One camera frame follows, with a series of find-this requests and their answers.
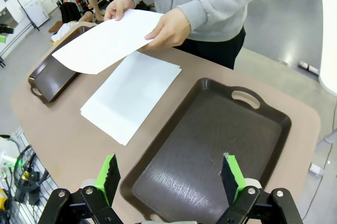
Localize white A4 paper sheet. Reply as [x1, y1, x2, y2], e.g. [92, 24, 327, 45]
[52, 8, 164, 75]
[81, 50, 182, 142]
[80, 64, 182, 145]
[80, 66, 182, 147]

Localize person's left hand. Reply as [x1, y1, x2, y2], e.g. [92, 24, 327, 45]
[138, 7, 192, 52]

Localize white slotted mounting panel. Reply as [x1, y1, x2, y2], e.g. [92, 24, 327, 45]
[0, 126, 65, 224]

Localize large white table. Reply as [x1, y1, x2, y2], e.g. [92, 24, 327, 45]
[318, 0, 337, 101]

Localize person's left forearm grey sleeve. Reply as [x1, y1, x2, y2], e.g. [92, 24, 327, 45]
[177, 0, 250, 42]

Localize person's right hand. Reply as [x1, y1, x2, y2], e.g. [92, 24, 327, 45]
[103, 0, 137, 22]

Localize black coiled cable bundle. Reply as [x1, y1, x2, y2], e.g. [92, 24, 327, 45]
[10, 144, 51, 206]

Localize white power adapter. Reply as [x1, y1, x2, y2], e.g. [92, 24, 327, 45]
[310, 163, 324, 176]

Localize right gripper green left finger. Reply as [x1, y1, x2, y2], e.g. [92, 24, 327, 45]
[38, 152, 122, 224]

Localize small white cabinet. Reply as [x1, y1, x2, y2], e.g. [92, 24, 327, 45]
[23, 0, 50, 28]

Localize yellow black device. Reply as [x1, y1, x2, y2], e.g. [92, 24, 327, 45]
[0, 188, 9, 210]

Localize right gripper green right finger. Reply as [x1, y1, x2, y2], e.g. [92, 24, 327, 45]
[218, 152, 303, 224]

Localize person's black trousers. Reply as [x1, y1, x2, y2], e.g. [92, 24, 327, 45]
[172, 26, 247, 71]

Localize brown plastic serving tray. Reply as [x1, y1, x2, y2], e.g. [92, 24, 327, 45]
[120, 77, 292, 223]
[27, 23, 98, 104]

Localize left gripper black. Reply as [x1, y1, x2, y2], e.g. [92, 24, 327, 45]
[0, 23, 14, 44]

